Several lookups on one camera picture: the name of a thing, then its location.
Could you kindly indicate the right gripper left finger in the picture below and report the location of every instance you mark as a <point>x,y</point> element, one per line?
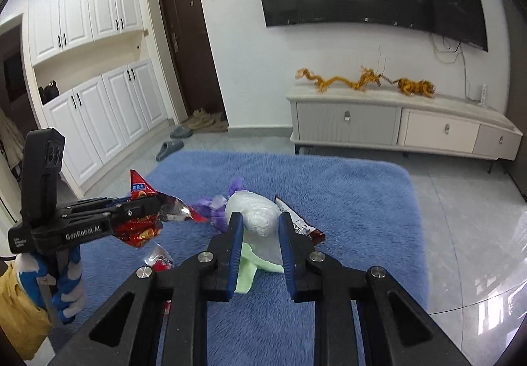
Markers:
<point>161,318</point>

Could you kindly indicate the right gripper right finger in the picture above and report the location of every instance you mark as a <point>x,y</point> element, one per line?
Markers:
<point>361,317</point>

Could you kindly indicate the green paper wrapper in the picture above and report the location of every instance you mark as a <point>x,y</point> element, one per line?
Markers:
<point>249,265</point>

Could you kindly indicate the purple tissue wrapper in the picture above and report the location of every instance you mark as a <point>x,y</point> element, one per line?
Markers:
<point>213,208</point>

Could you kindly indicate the white plastic bag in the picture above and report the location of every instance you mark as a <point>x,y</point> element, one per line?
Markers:
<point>261,223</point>

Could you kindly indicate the red snack bag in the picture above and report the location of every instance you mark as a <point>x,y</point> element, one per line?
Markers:
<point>142,214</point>

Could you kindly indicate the dark chocolate bar wrapper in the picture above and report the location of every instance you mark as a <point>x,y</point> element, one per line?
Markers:
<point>299,223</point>

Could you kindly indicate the pink red snack wrapper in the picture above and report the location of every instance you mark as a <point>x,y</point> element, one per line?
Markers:
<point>159,259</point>

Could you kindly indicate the blue white gloved left hand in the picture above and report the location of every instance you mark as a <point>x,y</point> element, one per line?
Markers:
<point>69,296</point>

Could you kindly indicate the yellow sleeve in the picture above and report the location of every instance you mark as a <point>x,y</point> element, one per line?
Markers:
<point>25,325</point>

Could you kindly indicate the grey slipper near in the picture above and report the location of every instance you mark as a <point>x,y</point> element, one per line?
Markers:
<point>167,148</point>

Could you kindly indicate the grey slipper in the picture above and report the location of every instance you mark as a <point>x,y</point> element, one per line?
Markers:
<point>167,148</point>
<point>181,132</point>

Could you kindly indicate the grey slipper far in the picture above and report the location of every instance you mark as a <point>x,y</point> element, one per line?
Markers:
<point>181,132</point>

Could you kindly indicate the beige shoes on mat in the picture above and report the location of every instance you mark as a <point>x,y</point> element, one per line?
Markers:
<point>204,122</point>

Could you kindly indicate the white grey tv cabinet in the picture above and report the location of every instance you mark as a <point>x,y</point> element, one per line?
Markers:
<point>386,119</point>

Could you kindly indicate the white power strip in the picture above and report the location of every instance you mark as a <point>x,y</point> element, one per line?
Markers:
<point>483,97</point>

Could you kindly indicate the golden tiger figurine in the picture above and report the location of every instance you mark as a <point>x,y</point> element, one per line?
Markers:
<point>421,88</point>

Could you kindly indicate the golden dragon figurine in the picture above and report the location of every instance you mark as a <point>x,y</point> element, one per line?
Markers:
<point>367,76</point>

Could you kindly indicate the brown entrance door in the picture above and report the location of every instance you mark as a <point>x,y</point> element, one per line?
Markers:
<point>191,54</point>

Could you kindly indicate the white wall cupboards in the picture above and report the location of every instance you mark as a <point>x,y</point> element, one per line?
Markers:
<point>93,55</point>

